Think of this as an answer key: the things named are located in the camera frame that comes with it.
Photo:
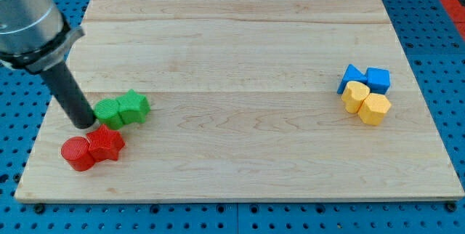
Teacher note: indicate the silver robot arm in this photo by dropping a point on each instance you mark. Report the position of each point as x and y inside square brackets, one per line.
[35, 35]

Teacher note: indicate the wooden board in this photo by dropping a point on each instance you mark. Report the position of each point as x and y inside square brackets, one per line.
[244, 108]

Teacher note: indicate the green star block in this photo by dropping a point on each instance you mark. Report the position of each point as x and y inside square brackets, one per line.
[133, 107]

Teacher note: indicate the yellow heart block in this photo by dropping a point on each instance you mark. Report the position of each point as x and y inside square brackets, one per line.
[353, 95]

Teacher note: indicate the blue triangle block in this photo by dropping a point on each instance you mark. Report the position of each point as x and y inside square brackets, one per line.
[351, 74]

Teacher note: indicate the green cylinder block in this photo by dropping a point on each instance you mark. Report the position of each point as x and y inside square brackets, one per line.
[106, 111]

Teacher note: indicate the red star block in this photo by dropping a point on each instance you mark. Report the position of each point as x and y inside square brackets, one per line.
[105, 144]

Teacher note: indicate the yellow pentagon block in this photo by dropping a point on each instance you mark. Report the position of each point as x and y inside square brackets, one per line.
[374, 108]

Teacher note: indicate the blue cube block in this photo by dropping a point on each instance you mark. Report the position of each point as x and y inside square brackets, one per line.
[378, 80]

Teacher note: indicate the red cylinder block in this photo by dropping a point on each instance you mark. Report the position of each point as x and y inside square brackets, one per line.
[76, 152]

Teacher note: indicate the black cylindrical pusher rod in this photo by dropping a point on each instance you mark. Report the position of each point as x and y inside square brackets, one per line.
[67, 92]

